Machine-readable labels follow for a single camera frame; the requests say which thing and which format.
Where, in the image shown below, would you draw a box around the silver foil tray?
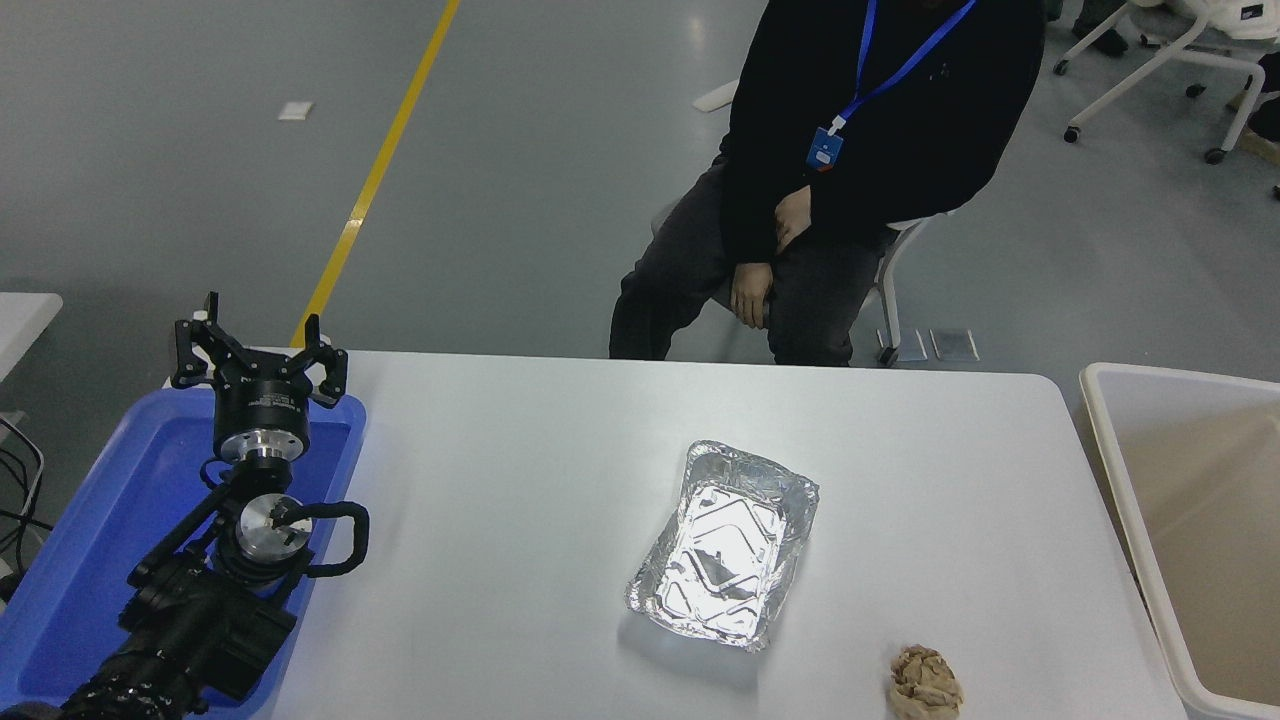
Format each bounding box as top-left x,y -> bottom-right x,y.
626,440 -> 821,655

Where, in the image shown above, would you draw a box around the black cables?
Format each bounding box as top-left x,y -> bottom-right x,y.
0,410 -> 47,606

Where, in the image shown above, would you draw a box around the white rolling chair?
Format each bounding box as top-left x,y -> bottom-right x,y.
1052,0 -> 1280,166

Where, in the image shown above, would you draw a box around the large pale bin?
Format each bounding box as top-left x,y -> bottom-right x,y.
1078,363 -> 1280,720

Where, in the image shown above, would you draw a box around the blue plastic tray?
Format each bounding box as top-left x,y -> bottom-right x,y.
0,388 -> 367,716

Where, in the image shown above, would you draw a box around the person's left hand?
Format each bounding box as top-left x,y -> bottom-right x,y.
775,186 -> 814,254

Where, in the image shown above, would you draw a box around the crumpled tan paper ball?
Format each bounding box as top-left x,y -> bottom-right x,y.
889,646 -> 965,720

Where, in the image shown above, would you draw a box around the person's right hand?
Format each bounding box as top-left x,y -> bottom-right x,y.
730,262 -> 776,328

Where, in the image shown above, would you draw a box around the blue lanyard badge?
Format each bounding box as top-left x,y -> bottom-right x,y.
808,0 -> 977,173

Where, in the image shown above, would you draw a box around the seated person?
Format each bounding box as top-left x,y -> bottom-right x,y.
608,0 -> 1047,367

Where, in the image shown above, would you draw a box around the white and grey chair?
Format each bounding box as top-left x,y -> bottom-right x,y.
652,80 -> 958,368

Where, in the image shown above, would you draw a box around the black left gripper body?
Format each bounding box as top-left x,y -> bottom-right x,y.
213,362 -> 313,446

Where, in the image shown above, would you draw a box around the small white table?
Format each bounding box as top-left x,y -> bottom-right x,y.
0,291 -> 63,382

